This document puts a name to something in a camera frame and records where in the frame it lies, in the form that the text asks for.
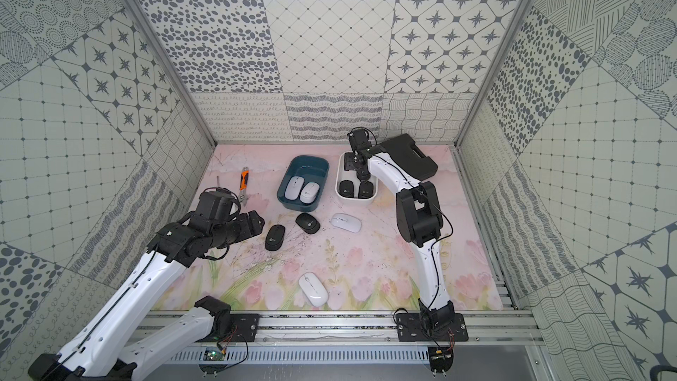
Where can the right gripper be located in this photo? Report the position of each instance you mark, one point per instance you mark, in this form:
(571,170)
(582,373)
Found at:
(348,161)

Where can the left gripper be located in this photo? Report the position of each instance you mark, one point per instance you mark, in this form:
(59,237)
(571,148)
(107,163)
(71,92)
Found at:
(251,222)

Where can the black mouse bottom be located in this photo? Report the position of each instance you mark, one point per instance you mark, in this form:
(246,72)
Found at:
(346,189)

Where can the black mouse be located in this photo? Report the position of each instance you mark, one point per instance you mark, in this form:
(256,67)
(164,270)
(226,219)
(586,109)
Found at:
(346,189)
(275,238)
(308,223)
(366,190)

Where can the white mouse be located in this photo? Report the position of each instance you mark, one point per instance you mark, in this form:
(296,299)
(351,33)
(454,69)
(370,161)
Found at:
(346,222)
(294,187)
(313,289)
(309,193)

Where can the black mouse top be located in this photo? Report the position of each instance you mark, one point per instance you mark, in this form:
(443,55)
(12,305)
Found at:
(308,223)

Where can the white mouse bottom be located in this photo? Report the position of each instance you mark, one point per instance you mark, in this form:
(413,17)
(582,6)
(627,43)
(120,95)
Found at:
(313,289)

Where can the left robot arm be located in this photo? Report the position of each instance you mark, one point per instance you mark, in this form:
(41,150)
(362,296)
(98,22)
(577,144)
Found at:
(102,350)

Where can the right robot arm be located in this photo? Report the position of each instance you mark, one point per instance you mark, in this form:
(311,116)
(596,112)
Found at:
(420,221)

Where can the white storage box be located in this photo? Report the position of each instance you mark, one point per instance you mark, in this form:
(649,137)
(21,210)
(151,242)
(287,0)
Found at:
(352,175)

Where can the teal storage box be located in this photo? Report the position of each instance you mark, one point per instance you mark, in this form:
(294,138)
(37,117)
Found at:
(312,169)

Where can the black plastic tool case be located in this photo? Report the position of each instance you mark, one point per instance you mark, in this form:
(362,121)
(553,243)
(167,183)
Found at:
(406,154)

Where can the orange adjustable wrench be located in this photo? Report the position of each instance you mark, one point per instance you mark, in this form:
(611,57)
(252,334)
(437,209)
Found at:
(244,179)

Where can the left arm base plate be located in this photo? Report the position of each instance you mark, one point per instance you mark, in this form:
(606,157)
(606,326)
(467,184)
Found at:
(237,327)

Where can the aluminium mounting rail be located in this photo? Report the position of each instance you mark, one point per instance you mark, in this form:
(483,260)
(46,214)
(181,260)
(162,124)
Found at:
(498,327)

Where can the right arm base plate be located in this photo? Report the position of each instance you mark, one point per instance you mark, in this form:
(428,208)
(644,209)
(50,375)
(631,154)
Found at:
(410,328)

